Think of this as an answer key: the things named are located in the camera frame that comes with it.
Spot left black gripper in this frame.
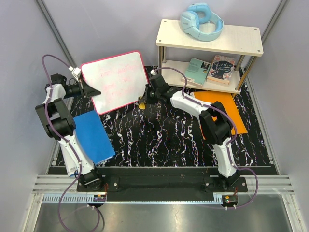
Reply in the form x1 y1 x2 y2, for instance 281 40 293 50
64 79 101 100

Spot yellow whiteboard eraser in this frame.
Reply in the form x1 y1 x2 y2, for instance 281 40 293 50
139 103 146 110

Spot pink framed whiteboard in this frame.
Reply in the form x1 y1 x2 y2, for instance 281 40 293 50
81 51 149 115

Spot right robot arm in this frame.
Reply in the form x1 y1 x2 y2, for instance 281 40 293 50
139 74 239 192

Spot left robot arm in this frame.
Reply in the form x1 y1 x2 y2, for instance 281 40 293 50
35 73 104 191

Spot blue book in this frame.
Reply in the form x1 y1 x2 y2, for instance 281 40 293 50
59 111 115 176

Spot teal paperback book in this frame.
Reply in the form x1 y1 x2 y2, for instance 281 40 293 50
185 58 211 86

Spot Little Women book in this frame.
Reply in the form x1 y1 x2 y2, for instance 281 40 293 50
206 55 236 86

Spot orange folder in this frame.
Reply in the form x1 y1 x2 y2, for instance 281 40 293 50
190 90 249 141

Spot light blue headphones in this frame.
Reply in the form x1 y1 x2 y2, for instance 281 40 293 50
180 3 224 42

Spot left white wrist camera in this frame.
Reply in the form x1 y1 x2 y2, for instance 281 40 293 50
69 66 81 81

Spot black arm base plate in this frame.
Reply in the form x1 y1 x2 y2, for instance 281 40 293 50
76 166 247 203

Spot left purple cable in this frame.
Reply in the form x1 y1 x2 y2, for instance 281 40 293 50
42 54 105 232

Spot purple cable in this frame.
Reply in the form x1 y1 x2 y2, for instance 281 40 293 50
42 54 105 232
151 67 258 210

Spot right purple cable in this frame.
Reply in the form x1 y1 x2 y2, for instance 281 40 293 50
151 67 258 210

